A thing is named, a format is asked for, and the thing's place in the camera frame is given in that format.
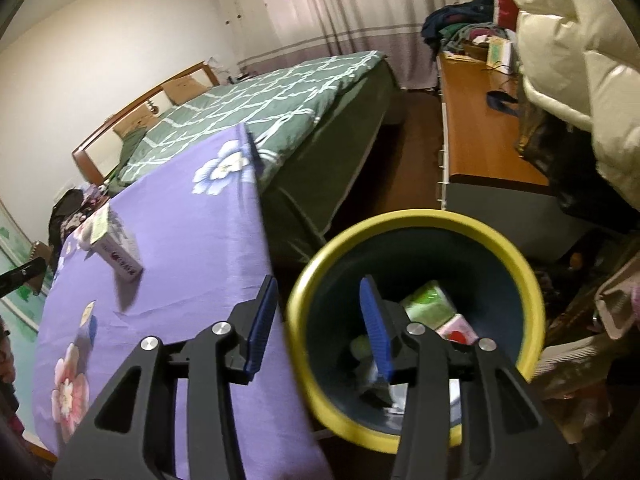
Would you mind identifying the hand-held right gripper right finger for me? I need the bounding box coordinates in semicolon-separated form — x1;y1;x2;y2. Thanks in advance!
359;275;583;480

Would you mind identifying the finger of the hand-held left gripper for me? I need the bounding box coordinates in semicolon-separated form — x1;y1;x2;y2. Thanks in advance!
0;256;45;297

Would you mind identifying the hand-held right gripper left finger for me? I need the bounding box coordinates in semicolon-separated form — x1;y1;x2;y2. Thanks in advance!
52;274;281;480

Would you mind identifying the yellow-rimmed dark trash bin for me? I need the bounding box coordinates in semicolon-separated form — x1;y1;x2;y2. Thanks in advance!
286;210;546;453

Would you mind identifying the green and white plastic bottle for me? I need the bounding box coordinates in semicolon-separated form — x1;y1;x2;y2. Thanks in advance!
400;281;458;323

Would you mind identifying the large white paper cup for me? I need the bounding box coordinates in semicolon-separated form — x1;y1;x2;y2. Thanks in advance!
435;312;481;346

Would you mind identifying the white and green carton box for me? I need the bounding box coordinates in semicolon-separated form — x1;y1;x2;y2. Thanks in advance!
90;207;145;283

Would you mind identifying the teal painted panel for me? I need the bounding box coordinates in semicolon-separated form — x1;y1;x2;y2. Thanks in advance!
0;200;51;331

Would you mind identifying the dark clothes heap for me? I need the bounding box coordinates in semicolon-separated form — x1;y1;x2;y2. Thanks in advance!
47;187;111;271

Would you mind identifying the purple floral tablecloth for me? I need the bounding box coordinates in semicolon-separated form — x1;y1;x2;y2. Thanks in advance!
32;122;333;480

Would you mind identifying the wooden headboard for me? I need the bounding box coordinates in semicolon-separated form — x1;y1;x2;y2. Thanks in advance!
71;61;221;184

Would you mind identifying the brown pillow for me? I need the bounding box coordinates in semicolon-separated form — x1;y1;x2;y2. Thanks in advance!
162;76;208;106
112;112;156;141

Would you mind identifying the long wooden cabinet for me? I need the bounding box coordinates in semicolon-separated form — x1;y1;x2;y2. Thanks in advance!
435;52;591;261

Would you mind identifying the bed with green checked bedding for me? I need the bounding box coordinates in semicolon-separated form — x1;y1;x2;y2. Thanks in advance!
105;50;406;261

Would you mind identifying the white plastic bag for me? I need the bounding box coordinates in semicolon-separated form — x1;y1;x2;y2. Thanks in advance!
530;260;640;401

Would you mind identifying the dark brown bag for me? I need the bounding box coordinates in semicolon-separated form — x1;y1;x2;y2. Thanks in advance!
515;105;640;231

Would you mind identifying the green packet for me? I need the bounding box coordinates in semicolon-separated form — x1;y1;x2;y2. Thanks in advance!
486;37;512;68

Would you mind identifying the pile of clothes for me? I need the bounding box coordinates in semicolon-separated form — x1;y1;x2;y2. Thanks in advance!
421;0;516;58

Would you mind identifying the striped dotted curtain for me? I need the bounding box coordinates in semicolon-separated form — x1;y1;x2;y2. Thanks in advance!
205;0;501;91

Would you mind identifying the white puffer jacket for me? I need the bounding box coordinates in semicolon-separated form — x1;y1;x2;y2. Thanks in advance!
507;0;640;206

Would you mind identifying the blue strap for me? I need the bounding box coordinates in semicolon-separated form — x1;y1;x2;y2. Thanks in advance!
486;91;521;116

